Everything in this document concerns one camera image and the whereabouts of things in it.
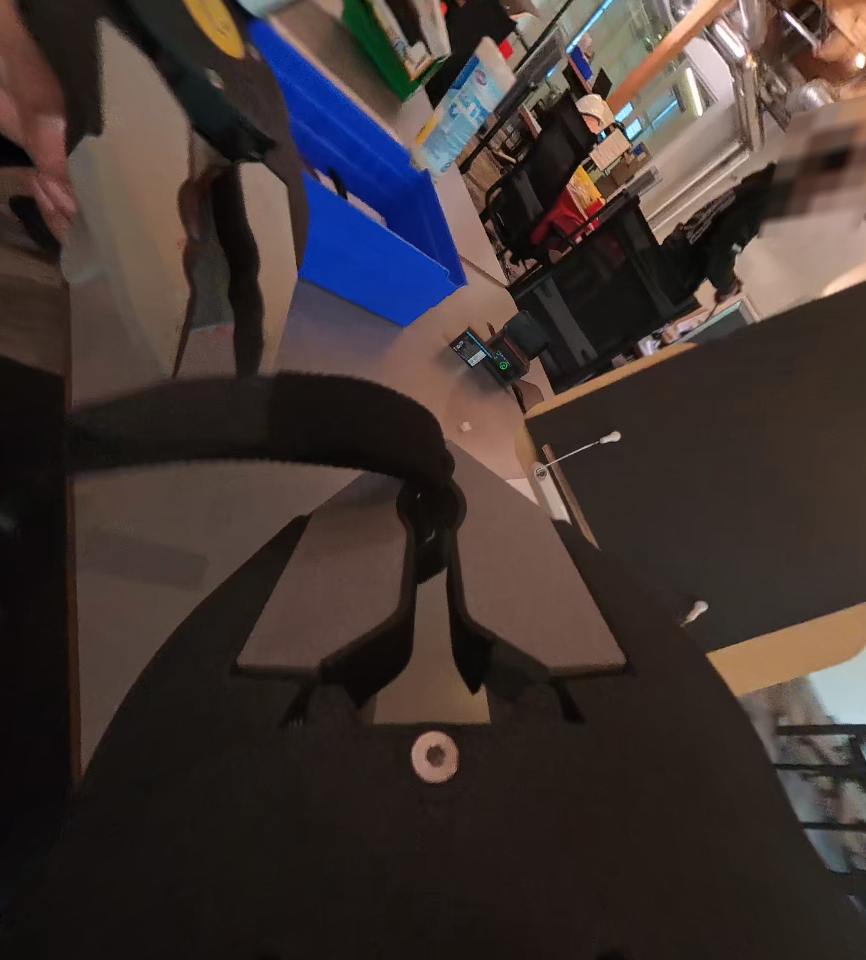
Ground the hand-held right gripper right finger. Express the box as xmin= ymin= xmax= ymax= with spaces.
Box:
xmin=444 ymin=442 xmax=628 ymax=695

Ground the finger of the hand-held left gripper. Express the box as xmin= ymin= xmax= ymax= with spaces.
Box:
xmin=240 ymin=58 xmax=313 ymax=271
xmin=174 ymin=159 xmax=267 ymax=380

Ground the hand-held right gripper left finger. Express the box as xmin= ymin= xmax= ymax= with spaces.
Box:
xmin=235 ymin=472 xmax=419 ymax=708

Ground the black strap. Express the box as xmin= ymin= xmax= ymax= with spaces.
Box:
xmin=65 ymin=369 xmax=470 ymax=588

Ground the person's left hand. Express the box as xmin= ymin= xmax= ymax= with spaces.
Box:
xmin=0 ymin=0 xmax=80 ymax=245

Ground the blue plastic bin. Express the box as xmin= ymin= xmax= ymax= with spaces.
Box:
xmin=249 ymin=18 xmax=470 ymax=329

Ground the green plastic bin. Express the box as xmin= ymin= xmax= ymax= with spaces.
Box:
xmin=341 ymin=0 xmax=450 ymax=104

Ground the wipes canister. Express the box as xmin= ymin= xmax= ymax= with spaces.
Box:
xmin=412 ymin=37 xmax=518 ymax=179

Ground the black book stand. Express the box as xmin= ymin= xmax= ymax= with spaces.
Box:
xmin=515 ymin=262 xmax=866 ymax=695

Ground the black power station with display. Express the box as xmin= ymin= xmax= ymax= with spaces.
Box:
xmin=449 ymin=324 xmax=533 ymax=389

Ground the black office chair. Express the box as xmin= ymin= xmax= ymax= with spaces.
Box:
xmin=484 ymin=93 xmax=614 ymax=264

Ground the black fabric cart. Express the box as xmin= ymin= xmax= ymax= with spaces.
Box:
xmin=511 ymin=196 xmax=702 ymax=391

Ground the person's dark clothing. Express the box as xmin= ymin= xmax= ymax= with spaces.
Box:
xmin=0 ymin=348 xmax=74 ymax=960

